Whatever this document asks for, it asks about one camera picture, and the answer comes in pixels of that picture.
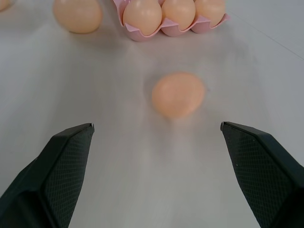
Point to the pink egg tray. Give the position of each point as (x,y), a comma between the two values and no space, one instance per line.
(166,28)

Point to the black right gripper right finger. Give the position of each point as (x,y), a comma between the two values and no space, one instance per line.
(261,173)

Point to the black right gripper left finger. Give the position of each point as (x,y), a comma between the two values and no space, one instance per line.
(54,171)

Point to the beige egg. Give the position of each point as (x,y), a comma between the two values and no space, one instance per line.
(210,10)
(178,94)
(178,13)
(2,3)
(78,14)
(142,17)

